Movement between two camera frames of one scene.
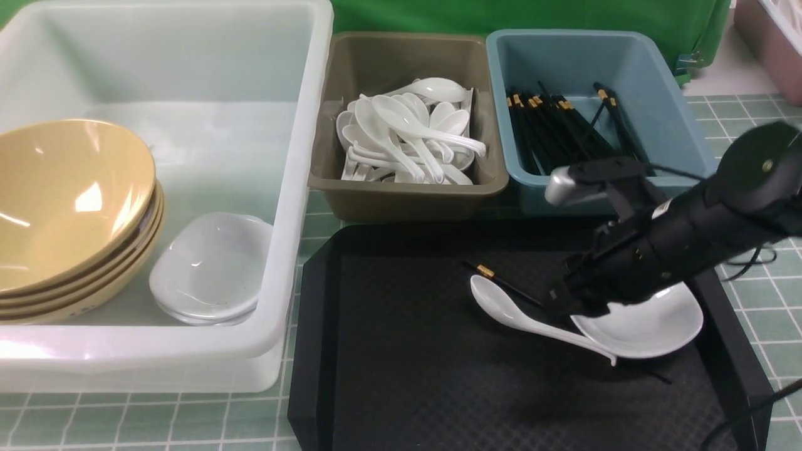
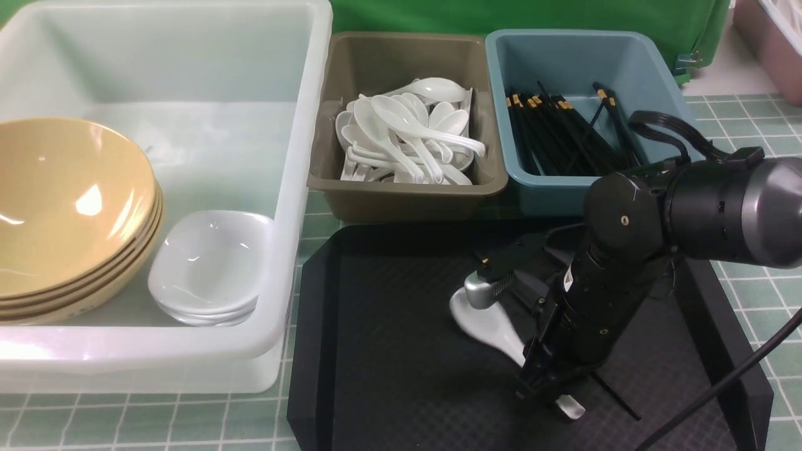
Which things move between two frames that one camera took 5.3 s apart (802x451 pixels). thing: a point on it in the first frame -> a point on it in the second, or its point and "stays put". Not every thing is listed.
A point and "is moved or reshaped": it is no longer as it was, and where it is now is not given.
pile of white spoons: x=418 y=133 stays put
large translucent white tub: x=230 y=97 stays put
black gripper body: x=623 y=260 -> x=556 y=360
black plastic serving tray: x=390 y=350 stays put
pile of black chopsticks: x=549 y=133 stays put
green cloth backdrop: x=696 y=29 stays put
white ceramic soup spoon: x=500 y=303 is moved or reshaped
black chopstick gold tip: x=488 y=272 is moved or reshaped
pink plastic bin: x=774 y=29 stays put
